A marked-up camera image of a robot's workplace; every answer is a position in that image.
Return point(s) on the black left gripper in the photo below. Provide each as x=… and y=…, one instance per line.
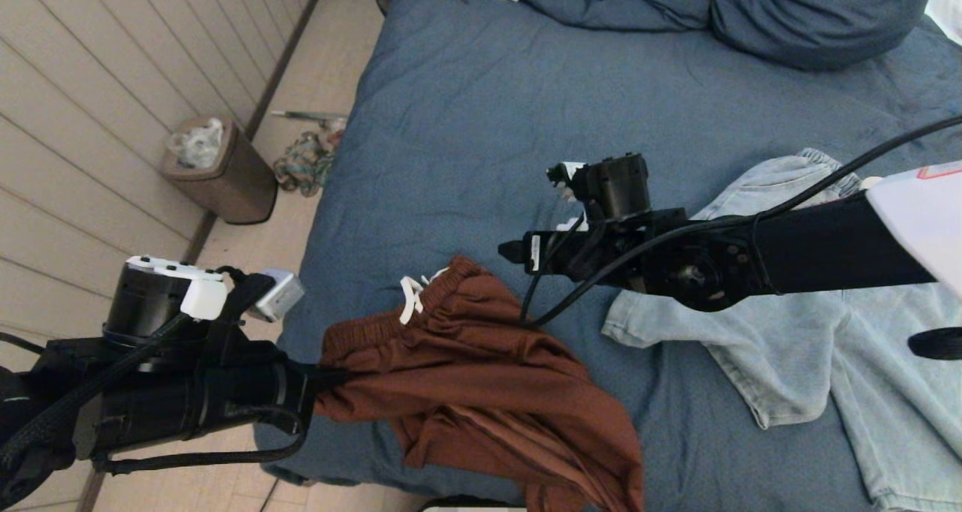
x=150, y=301

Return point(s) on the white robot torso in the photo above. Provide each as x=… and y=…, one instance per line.
x=473, y=510

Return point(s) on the white pillow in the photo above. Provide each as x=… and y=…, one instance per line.
x=950, y=4

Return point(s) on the blue bed sheet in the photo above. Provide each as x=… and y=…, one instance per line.
x=466, y=121

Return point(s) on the blue pillow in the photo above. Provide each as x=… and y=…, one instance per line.
x=819, y=16

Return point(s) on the brown trash bin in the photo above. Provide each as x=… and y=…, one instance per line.
x=244, y=189

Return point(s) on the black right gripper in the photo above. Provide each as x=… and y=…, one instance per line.
x=620, y=185

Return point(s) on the white plastic bin bag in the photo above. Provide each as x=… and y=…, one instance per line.
x=201, y=148

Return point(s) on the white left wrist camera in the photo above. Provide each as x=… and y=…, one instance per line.
x=207, y=298

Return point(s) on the light blue denim shorts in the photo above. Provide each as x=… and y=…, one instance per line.
x=789, y=362

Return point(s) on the grey metal rod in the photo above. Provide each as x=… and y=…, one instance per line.
x=308, y=116

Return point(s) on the bunched blue duvet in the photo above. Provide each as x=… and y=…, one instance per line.
x=616, y=1

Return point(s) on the colourful crumpled cloth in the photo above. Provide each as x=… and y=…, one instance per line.
x=304, y=165

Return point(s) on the rust brown garment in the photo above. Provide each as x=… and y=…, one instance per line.
x=481, y=377

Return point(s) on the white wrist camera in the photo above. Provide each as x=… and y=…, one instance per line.
x=571, y=170
x=207, y=298

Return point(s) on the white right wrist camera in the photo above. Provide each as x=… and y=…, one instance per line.
x=571, y=170

